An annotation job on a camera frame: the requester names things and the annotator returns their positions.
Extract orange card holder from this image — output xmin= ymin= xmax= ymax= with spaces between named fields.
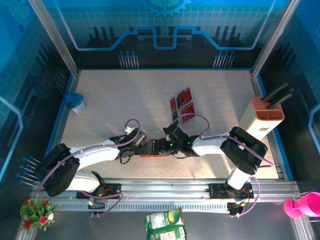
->
xmin=139 ymin=138 xmax=172 ymax=159

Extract white cup with blue lid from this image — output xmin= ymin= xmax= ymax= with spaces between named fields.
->
xmin=65 ymin=92 xmax=86 ymax=116

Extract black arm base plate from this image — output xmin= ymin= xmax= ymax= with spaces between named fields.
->
xmin=76 ymin=183 xmax=123 ymax=200
xmin=208 ymin=183 xmax=255 ymax=200

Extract pink cup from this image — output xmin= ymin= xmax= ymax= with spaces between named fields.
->
xmin=283 ymin=191 xmax=320 ymax=220

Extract black handled knife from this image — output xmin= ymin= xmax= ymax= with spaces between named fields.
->
xmin=262 ymin=83 xmax=290 ymax=102
xmin=268 ymin=94 xmax=294 ymax=110
xmin=274 ymin=87 xmax=296 ymax=101

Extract artificial plant red flowers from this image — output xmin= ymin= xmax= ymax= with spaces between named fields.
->
xmin=19 ymin=196 xmax=60 ymax=235

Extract beige knife block orange top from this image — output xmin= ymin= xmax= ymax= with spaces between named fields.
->
xmin=239 ymin=96 xmax=286 ymax=141

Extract aluminium mounting rail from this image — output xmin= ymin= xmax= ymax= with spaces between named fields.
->
xmin=29 ymin=177 xmax=301 ymax=202

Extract slotted grey cable duct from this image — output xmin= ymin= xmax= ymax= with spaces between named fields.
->
xmin=58 ymin=202 xmax=231 ymax=211

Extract green white snack bag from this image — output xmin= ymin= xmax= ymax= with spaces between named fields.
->
xmin=146 ymin=224 xmax=188 ymax=240
xmin=144 ymin=206 xmax=185 ymax=230

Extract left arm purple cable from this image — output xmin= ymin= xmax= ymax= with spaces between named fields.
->
xmin=39 ymin=118 xmax=142 ymax=218

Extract group of red cards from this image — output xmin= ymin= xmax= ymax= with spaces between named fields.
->
xmin=169 ymin=86 xmax=197 ymax=126

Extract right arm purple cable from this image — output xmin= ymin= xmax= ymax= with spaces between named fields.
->
xmin=171 ymin=113 xmax=275 ymax=218

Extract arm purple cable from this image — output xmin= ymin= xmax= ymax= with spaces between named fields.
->
xmin=39 ymin=118 xmax=142 ymax=218
xmin=171 ymin=113 xmax=275 ymax=218

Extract aluminium frame post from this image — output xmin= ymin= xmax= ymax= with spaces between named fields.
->
xmin=250 ymin=0 xmax=302 ymax=77
xmin=27 ymin=0 xmax=81 ymax=77

